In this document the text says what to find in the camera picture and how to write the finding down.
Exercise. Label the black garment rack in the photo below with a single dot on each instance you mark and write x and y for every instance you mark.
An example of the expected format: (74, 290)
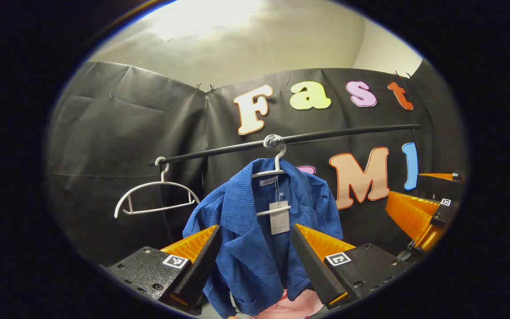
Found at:
(326, 133)

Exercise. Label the white clothes hanger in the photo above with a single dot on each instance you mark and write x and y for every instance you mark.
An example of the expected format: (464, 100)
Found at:
(278, 166)
(162, 183)

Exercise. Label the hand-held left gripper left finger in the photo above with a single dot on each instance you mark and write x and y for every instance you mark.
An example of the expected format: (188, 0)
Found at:
(199, 270)

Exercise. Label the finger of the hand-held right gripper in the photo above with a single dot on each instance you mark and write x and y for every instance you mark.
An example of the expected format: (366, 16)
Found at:
(410, 215)
(438, 187)

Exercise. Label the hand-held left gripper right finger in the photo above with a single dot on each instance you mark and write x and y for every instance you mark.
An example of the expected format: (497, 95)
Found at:
(314, 266)

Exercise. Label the black backdrop cloth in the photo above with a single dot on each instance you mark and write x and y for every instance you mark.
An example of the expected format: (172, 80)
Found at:
(126, 133)

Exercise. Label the white paper price tag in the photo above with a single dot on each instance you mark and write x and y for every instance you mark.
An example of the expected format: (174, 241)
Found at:
(279, 219)

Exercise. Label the silver tape wrap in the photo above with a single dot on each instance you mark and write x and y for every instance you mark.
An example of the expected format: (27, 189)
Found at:
(273, 141)

